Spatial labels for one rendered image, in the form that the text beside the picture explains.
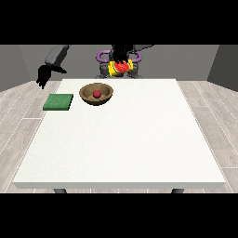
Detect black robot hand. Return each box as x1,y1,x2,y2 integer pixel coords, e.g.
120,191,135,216
35,62,68,90
110,45,132,65

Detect brown wooden bowl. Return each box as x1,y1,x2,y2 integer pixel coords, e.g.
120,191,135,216
78,82,114,107

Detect green square pad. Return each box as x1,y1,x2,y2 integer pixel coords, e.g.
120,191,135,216
42,93,74,112

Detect grey robot trunk purple rings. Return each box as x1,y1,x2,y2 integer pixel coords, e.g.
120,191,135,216
94,49,144,80

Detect yellow cup with melon print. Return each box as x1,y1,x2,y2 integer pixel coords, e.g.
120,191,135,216
107,59,135,78

